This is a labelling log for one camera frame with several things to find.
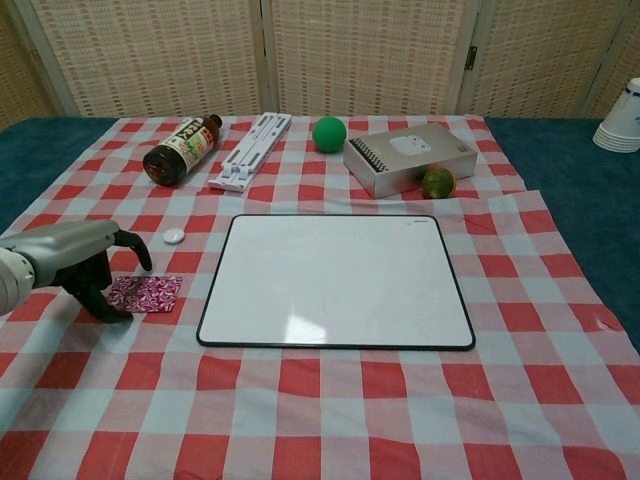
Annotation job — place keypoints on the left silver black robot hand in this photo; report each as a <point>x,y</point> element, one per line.
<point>65,250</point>

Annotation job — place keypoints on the pink patterned packet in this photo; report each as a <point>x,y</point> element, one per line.
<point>150,294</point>

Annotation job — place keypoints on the small white cap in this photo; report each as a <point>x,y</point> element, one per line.
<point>173,236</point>

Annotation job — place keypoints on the brown tea bottle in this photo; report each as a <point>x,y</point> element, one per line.
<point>180,150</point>

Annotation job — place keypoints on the white folding stand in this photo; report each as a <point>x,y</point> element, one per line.
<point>250,152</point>

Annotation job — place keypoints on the white rectangular mat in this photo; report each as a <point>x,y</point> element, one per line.
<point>335,285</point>

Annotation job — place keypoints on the red white checkered tablecloth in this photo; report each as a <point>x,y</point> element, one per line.
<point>320,400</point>

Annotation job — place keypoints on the silver earbuds box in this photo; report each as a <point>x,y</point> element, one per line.
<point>400,160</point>

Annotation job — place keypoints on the beige woven folding screen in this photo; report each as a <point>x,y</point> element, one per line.
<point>365,55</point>

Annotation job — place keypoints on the small green yellow ball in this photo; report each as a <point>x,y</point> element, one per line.
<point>438,184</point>

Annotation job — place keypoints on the dark blue table cover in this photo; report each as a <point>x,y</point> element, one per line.
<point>575,175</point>

